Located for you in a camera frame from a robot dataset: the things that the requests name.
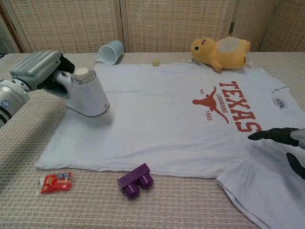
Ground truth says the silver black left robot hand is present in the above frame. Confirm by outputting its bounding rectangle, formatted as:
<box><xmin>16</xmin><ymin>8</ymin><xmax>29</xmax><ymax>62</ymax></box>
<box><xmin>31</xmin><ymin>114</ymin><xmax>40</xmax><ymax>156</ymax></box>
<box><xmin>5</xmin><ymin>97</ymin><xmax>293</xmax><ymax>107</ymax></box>
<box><xmin>10</xmin><ymin>50</ymin><xmax>76</xmax><ymax>96</ymax></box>

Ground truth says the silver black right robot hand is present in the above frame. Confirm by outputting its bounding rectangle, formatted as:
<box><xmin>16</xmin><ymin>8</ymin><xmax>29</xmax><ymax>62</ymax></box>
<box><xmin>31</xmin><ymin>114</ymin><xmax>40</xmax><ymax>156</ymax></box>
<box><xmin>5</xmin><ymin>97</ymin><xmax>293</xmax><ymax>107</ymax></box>
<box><xmin>247</xmin><ymin>127</ymin><xmax>305</xmax><ymax>181</ymax></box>

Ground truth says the white handheld steam iron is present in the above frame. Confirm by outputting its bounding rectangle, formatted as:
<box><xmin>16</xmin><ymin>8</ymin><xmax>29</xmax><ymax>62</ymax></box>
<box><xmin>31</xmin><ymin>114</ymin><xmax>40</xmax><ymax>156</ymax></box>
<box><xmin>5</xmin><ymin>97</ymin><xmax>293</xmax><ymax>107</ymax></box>
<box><xmin>51</xmin><ymin>67</ymin><xmax>111</xmax><ymax>118</ymax></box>

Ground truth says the woven folding screen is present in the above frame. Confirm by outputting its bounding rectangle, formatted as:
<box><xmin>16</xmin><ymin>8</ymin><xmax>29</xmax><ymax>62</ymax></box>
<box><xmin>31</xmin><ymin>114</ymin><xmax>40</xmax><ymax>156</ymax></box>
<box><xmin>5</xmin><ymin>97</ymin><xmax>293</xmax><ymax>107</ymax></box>
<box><xmin>0</xmin><ymin>0</ymin><xmax>305</xmax><ymax>54</ymax></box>

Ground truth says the light blue plastic cup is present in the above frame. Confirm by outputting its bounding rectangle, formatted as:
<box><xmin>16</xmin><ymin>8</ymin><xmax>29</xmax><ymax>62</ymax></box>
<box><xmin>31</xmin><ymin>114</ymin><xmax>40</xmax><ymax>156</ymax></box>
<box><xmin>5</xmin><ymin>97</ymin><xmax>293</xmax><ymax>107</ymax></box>
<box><xmin>96</xmin><ymin>39</ymin><xmax>125</xmax><ymax>65</ymax></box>

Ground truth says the beige woven tablecloth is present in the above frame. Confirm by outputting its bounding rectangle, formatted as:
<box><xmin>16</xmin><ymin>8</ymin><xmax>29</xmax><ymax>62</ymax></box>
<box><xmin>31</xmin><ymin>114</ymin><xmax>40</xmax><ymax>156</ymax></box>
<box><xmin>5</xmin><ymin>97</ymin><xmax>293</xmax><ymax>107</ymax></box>
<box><xmin>0</xmin><ymin>51</ymin><xmax>305</xmax><ymax>229</ymax></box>

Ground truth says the yellow plush duck toy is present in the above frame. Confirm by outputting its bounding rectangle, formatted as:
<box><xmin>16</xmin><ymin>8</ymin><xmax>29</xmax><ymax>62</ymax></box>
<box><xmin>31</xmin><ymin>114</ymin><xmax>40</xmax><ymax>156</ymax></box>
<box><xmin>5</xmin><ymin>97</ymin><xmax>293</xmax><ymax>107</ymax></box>
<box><xmin>187</xmin><ymin>37</ymin><xmax>253</xmax><ymax>72</ymax></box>

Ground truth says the red snack packet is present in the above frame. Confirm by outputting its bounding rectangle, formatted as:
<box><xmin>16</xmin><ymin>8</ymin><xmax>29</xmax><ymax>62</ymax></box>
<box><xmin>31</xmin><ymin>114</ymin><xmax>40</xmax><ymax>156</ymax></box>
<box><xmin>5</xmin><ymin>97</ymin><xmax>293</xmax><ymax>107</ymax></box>
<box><xmin>35</xmin><ymin>172</ymin><xmax>75</xmax><ymax>197</ymax></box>

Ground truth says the white Texas print T-shirt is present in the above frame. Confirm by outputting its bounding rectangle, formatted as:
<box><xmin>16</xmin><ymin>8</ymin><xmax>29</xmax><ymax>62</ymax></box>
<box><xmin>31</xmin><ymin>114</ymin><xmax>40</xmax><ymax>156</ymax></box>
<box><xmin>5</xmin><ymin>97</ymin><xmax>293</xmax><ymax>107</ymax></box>
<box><xmin>34</xmin><ymin>62</ymin><xmax>305</xmax><ymax>229</ymax></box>

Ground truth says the purple toy building block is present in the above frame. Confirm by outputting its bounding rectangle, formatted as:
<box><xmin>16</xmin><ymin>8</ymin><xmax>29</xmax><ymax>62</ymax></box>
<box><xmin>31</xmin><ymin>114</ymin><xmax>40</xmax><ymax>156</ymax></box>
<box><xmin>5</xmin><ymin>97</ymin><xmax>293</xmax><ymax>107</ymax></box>
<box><xmin>117</xmin><ymin>163</ymin><xmax>155</xmax><ymax>200</ymax></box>

